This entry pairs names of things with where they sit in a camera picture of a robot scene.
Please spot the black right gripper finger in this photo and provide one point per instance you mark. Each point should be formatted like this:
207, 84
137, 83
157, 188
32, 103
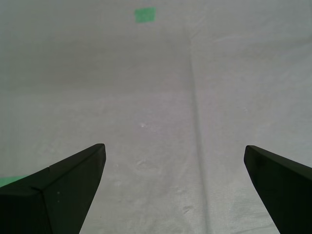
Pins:
287, 190
61, 200

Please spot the long green tape strip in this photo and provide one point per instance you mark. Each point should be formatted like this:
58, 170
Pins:
7, 181

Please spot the small green tape mark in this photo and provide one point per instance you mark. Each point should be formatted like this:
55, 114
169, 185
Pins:
145, 14

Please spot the white table cover sheet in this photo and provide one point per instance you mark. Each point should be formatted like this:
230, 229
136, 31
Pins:
170, 97

